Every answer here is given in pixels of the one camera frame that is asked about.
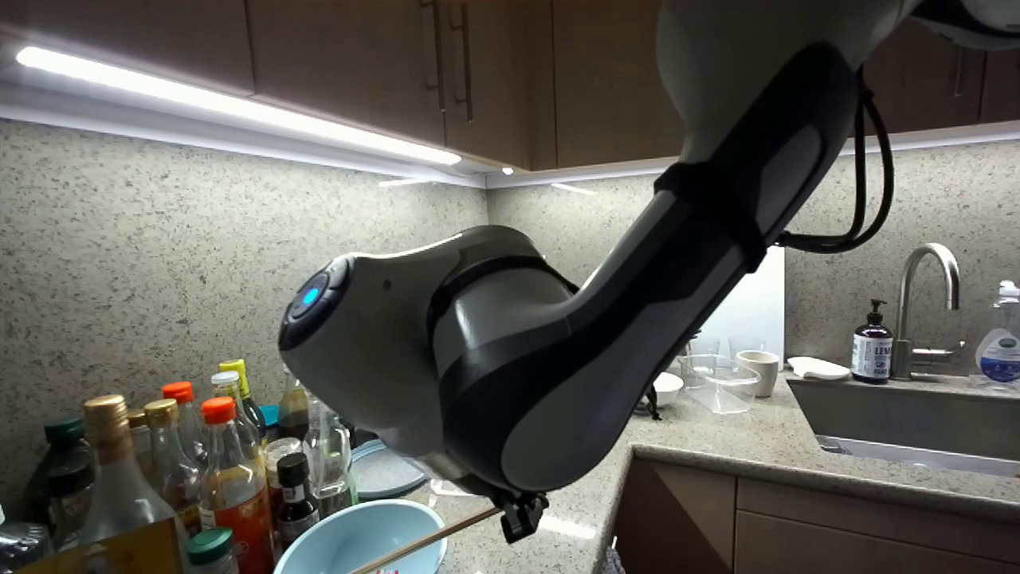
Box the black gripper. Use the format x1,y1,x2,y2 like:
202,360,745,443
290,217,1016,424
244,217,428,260
491,487,547,544

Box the wooden chopsticks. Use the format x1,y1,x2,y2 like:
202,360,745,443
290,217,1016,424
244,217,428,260
353,505,497,574

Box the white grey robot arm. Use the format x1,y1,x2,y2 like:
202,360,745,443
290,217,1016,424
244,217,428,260
278,0,1020,541

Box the light blue front bowl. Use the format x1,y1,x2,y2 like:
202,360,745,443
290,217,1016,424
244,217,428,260
275,500,443,574

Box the small white bowl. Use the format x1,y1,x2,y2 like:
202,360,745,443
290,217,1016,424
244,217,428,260
654,369,686,397

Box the light blue plate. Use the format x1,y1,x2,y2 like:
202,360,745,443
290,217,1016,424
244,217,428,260
351,439,428,500

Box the clear spray bottle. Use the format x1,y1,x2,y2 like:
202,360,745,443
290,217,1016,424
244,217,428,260
305,398,353,515

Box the black cap small bottle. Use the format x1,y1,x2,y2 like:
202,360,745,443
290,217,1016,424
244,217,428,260
278,452,317,548

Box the clear plastic container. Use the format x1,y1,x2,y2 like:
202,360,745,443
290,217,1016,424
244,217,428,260
682,340,758,416

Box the white ceramic cup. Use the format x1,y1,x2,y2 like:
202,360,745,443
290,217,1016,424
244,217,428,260
736,350,780,398

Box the orange cap sauce bottle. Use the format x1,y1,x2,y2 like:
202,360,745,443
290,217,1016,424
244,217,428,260
202,397,275,574

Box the white cutting board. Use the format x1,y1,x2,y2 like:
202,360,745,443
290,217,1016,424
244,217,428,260
702,249,785,355

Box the white sponge cloth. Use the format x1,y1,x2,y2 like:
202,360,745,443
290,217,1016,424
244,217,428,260
787,356,850,382

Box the green lid jar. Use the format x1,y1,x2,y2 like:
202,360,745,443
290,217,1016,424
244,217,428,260
184,530,238,574

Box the red cap bottle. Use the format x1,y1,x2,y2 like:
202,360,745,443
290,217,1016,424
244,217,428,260
159,380,203,505

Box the dark soap dispenser bottle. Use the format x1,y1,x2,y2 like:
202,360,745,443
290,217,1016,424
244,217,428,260
850,299,893,382

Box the gold cap sauce bottle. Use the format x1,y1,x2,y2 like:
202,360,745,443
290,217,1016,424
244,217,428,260
28,397,184,574

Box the steel sink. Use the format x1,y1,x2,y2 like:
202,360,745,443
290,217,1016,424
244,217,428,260
790,380,1020,458

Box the green cap dark bottle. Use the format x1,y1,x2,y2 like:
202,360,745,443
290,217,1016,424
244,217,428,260
20,419,95,544

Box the chrome faucet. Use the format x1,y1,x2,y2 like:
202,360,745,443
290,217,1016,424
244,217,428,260
890,239,965,380

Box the blue dish soap bottle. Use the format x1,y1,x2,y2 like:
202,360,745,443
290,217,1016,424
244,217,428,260
975,281,1020,382

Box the under cabinet light strip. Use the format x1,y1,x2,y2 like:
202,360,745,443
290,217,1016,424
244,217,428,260
8,44,466,171

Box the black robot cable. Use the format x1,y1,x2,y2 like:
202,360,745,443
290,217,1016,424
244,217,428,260
774,83,898,254

